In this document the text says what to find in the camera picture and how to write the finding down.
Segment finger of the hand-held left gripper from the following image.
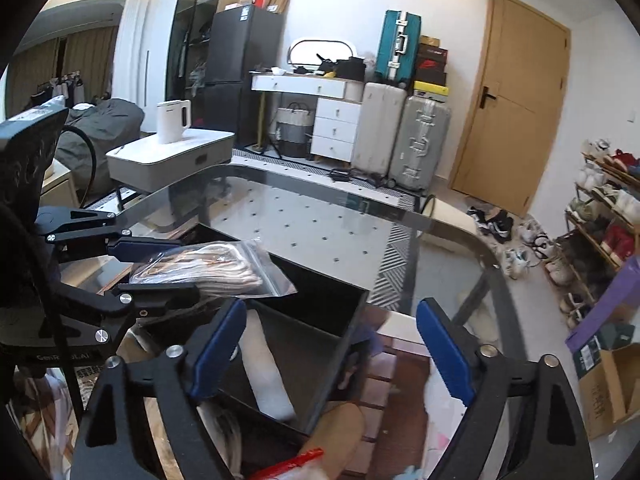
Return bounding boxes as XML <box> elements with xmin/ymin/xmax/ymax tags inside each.
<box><xmin>36</xmin><ymin>205</ymin><xmax>184</xmax><ymax>263</ymax></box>
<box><xmin>56</xmin><ymin>282</ymin><xmax>202</xmax><ymax>349</ymax></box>

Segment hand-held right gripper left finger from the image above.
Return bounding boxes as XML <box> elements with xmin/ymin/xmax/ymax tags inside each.
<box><xmin>72</xmin><ymin>299</ymin><xmax>248</xmax><ymax>480</ymax></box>

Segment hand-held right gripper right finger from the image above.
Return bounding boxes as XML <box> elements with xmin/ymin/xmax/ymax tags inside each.
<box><xmin>416</xmin><ymin>298</ymin><xmax>588</xmax><ymax>480</ymax></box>

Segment clear zip bag striped cloth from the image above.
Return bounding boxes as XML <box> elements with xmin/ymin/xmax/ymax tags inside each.
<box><xmin>129</xmin><ymin>240</ymin><xmax>298</xmax><ymax>301</ymax></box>

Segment black cardboard box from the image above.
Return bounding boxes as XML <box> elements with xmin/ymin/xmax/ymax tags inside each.
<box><xmin>135</xmin><ymin>222</ymin><xmax>371</xmax><ymax>436</ymax></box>

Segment red packet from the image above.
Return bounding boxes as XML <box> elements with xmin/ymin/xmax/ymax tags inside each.
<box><xmin>247</xmin><ymin>447</ymin><xmax>326</xmax><ymax>480</ymax></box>

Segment light wooden cabinet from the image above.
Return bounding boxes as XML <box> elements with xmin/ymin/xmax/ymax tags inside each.
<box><xmin>40</xmin><ymin>157</ymin><xmax>86</xmax><ymax>211</ymax></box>

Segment white rolled cloth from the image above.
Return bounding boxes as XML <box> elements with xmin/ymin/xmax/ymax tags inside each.
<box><xmin>237</xmin><ymin>310</ymin><xmax>296</xmax><ymax>421</ymax></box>

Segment printed table mat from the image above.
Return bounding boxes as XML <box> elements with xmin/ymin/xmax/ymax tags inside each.
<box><xmin>15</xmin><ymin>305</ymin><xmax>481</xmax><ymax>480</ymax></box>

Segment grey fluffy fabric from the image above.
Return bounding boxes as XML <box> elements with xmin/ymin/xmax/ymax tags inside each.
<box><xmin>200</xmin><ymin>400</ymin><xmax>251</xmax><ymax>480</ymax></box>

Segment hanging clothes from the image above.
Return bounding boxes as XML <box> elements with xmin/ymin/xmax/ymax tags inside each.
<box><xmin>30</xmin><ymin>72</ymin><xmax>86</xmax><ymax>106</ymax></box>

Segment white low side table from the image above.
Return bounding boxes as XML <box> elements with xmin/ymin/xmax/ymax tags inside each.
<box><xmin>106</xmin><ymin>127</ymin><xmax>236</xmax><ymax>193</ymax></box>

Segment dark grey bean bag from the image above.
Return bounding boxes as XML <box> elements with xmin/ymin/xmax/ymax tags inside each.
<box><xmin>52</xmin><ymin>97</ymin><xmax>146</xmax><ymax>176</ymax></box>

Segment pile of sneakers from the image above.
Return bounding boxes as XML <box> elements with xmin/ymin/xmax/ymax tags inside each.
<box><xmin>465</xmin><ymin>205</ymin><xmax>566</xmax><ymax>281</ymax></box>

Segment white electric kettle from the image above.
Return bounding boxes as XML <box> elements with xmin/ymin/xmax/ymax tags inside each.
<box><xmin>156</xmin><ymin>100</ymin><xmax>193</xmax><ymax>145</ymax></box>

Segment beige curtains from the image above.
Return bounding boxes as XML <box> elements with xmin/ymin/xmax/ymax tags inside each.
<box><xmin>10</xmin><ymin>25</ymin><xmax>118</xmax><ymax>106</ymax></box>

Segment dark green box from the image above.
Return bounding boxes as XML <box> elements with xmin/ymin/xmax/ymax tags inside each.
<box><xmin>572</xmin><ymin>325</ymin><xmax>636</xmax><ymax>378</ymax></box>

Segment open cardboard box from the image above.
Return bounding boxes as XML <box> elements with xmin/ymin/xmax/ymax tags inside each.
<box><xmin>580</xmin><ymin>342</ymin><xmax>640</xmax><ymax>441</ymax></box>

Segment black white patterned rug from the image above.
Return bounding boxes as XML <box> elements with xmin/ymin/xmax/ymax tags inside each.
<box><xmin>85</xmin><ymin>147</ymin><xmax>418</xmax><ymax>311</ymax></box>

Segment white tall cabinet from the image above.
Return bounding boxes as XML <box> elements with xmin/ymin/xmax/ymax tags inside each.
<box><xmin>114</xmin><ymin>0</ymin><xmax>182</xmax><ymax>133</ymax></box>

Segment purple box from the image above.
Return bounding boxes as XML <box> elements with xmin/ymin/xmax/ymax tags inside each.
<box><xmin>565</xmin><ymin>255</ymin><xmax>640</xmax><ymax>351</ymax></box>

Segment wooden shoe rack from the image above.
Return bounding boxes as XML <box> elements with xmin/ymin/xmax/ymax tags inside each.
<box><xmin>562</xmin><ymin>137</ymin><xmax>640</xmax><ymax>331</ymax></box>

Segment grey woven basket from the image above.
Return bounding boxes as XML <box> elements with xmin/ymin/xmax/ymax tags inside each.
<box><xmin>274</xmin><ymin>102</ymin><xmax>317</xmax><ymax>158</ymax></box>

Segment rows of assorted shoes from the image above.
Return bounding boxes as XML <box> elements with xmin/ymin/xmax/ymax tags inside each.
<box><xmin>565</xmin><ymin>137</ymin><xmax>640</xmax><ymax>316</ymax></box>

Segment black refrigerator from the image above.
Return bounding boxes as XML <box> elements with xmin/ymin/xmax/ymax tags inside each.
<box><xmin>202</xmin><ymin>5</ymin><xmax>286</xmax><ymax>148</ymax></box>

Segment silver suitcase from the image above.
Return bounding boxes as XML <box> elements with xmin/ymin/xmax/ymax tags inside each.
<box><xmin>389</xmin><ymin>94</ymin><xmax>451</xmax><ymax>192</ymax></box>

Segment dark glass wardrobe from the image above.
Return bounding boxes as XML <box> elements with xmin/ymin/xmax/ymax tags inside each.
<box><xmin>167</xmin><ymin>0</ymin><xmax>231</xmax><ymax>136</ymax></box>

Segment white drawer chest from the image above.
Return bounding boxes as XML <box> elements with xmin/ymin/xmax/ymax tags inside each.
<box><xmin>310</xmin><ymin>96</ymin><xmax>362</xmax><ymax>163</ymax></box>

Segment white vanity desk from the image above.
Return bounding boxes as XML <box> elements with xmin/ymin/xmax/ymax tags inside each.
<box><xmin>250</xmin><ymin>72</ymin><xmax>363</xmax><ymax>156</ymax></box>

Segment beige suitcase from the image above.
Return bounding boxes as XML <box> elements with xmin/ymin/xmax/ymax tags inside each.
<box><xmin>351</xmin><ymin>81</ymin><xmax>408</xmax><ymax>176</ymax></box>

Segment wooden door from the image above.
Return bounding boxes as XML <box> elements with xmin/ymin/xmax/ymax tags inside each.
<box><xmin>448</xmin><ymin>0</ymin><xmax>572</xmax><ymax>218</ymax></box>

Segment yellow black shoe box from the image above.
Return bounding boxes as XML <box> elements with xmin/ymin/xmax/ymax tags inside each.
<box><xmin>413</xmin><ymin>72</ymin><xmax>450</xmax><ymax>99</ymax></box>

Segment black bag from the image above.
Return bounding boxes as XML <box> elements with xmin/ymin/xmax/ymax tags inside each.
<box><xmin>320</xmin><ymin>57</ymin><xmax>366</xmax><ymax>81</ymax></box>

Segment black shoe box red logo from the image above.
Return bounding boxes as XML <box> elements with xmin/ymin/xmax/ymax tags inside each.
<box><xmin>416</xmin><ymin>45</ymin><xmax>449</xmax><ymax>74</ymax></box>

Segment teal suitcase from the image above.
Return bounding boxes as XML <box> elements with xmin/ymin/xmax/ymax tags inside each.
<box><xmin>375</xmin><ymin>9</ymin><xmax>422</xmax><ymax>86</ymax></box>

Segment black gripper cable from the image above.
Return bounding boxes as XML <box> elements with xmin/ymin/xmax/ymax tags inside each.
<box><xmin>50</xmin><ymin>125</ymin><xmax>98</xmax><ymax>426</ymax></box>

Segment black floor cables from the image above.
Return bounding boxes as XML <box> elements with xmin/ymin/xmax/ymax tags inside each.
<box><xmin>327</xmin><ymin>167</ymin><xmax>396</xmax><ymax>187</ymax></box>

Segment oval white frame mirror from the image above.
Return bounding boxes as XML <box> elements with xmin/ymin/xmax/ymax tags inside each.
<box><xmin>287</xmin><ymin>37</ymin><xmax>358</xmax><ymax>68</ymax></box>

